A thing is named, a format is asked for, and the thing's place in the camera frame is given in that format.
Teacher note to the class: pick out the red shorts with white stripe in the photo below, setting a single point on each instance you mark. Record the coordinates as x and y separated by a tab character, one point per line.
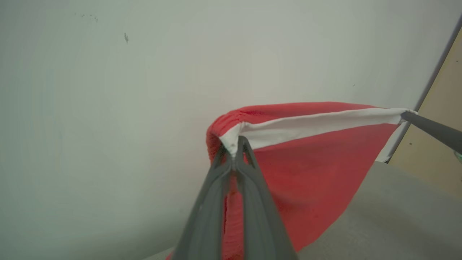
310	173

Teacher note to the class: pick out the grey door frame strip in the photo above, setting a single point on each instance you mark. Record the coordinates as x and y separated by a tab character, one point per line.
429	86

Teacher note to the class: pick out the right arm gripper green band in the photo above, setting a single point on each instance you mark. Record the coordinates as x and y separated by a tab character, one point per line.
459	156

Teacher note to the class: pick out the beige wooden door panel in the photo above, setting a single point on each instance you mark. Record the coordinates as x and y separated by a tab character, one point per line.
440	151

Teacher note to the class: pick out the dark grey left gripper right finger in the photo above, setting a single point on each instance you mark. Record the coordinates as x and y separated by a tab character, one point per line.
260	224

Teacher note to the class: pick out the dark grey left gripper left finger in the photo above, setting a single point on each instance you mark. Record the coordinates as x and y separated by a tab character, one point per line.
205	216

